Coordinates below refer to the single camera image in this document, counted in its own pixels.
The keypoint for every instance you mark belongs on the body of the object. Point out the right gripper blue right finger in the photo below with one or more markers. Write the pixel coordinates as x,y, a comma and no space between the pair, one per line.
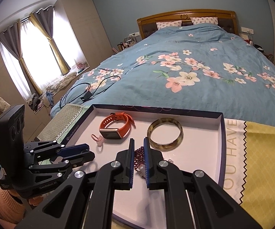
192,200

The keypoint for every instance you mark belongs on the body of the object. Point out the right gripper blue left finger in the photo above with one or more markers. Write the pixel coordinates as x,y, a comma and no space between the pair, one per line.
85,200

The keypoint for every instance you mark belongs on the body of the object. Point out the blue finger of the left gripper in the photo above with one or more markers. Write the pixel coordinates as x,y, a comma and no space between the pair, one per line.
73,150
73,159

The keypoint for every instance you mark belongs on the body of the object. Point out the tortoiseshell bangle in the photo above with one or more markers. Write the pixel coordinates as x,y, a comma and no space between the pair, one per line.
165,134

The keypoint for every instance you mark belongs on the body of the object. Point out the orange smart watch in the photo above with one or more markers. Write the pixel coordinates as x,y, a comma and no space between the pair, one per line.
116,125

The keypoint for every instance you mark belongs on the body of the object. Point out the person's left hand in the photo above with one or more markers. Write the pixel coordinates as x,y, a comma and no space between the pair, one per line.
32,201

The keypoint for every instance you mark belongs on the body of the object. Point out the pink sweater sleeve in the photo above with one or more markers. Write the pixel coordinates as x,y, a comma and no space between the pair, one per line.
11,211

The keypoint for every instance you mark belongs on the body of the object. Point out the folded blanket on windowsill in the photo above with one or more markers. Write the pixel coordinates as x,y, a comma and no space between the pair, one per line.
61,82

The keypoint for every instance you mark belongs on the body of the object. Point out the blue floral duvet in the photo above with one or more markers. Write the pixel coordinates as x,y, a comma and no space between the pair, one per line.
198,67

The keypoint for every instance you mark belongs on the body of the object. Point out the left patterned pillow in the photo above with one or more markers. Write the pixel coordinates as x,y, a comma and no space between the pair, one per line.
161,25

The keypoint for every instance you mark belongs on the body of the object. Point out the patterned pillow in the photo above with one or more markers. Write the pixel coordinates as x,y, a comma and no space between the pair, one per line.
161,25
201,20

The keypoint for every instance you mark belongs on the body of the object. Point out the left grey yellow curtain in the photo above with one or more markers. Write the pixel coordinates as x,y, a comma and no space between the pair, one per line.
11,39

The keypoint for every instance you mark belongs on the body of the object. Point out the grey yellow curtain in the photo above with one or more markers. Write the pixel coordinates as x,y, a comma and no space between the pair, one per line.
43,21
11,39

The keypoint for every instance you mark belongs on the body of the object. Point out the right patterned pillow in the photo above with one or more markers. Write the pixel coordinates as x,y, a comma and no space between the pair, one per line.
201,20

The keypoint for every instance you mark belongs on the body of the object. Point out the right grey yellow curtain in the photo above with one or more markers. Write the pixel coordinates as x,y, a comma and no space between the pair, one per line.
43,21

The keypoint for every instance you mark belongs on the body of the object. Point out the wooden headboard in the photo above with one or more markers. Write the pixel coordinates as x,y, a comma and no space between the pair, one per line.
227,20

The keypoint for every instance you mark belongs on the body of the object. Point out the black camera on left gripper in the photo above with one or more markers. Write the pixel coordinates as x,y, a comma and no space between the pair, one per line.
11,141

